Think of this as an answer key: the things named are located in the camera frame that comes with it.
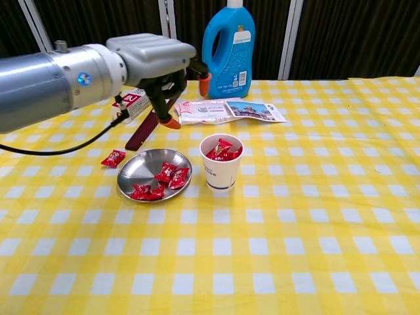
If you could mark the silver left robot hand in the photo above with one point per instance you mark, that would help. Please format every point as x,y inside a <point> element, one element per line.
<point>151,59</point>

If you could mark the round steel plate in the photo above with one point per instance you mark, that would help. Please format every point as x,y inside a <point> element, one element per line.
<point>141,167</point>

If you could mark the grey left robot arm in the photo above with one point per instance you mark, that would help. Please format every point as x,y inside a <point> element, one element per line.
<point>39,88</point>

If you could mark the white red cling film box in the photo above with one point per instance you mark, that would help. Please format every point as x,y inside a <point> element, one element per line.
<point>131,105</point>

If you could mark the black pleated curtain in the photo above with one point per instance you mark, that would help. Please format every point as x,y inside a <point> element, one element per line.
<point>98,19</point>

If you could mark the pink wet wipes pack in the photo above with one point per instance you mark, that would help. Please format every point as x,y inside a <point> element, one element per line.
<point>200,111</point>

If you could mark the dark red folded fan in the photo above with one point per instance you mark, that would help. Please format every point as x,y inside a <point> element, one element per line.
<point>141,134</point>

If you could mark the blue detergent bottle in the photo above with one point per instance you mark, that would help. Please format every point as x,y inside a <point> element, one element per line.
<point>229,65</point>

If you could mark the building photo postcard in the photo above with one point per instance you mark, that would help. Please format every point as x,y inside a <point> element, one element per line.
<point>252,111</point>

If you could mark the white paper cup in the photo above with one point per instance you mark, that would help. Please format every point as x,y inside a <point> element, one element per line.
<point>220,177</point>

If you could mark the yellow white checkered tablecloth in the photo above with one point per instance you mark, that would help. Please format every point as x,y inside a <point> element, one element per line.
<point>295,229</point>

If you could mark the grey metal frame post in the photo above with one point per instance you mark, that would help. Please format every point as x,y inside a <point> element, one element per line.
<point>417,70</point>
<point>290,39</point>
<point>33,23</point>
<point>167,19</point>

